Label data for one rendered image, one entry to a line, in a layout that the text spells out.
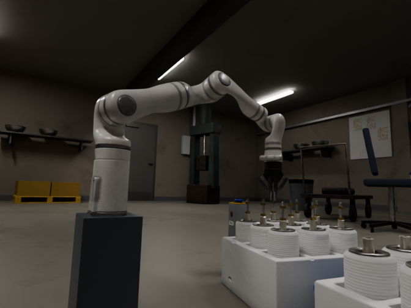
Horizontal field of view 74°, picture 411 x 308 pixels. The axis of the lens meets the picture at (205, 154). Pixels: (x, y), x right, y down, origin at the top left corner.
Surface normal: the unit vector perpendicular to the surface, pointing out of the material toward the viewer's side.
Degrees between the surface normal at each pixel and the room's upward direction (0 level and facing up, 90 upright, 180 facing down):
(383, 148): 90
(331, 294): 90
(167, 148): 90
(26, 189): 90
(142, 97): 79
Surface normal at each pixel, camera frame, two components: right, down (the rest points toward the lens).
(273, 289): -0.95, -0.07
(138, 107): 0.79, 0.11
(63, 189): 0.61, -0.08
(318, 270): 0.33, -0.11
